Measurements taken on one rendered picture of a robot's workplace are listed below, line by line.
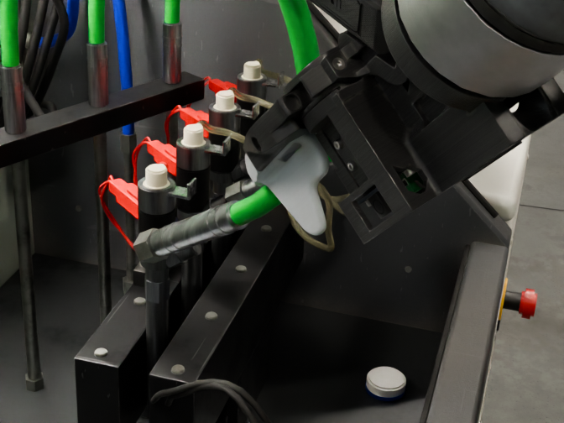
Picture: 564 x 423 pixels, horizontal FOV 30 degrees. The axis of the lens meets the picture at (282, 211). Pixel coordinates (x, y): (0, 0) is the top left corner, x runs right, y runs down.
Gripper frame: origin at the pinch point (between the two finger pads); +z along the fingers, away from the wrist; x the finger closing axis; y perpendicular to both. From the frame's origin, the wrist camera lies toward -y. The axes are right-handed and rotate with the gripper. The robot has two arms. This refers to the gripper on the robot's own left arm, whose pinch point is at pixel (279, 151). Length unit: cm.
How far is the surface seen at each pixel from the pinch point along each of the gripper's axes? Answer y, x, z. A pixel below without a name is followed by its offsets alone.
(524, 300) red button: 21, 45, 52
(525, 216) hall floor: 21, 170, 208
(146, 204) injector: -4.4, -0.9, 20.4
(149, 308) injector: 1.8, -2.7, 27.4
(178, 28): -19.9, 15.8, 33.6
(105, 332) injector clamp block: 1.3, -5.7, 31.1
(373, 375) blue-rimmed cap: 17.5, 17.9, 42.4
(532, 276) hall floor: 35, 145, 187
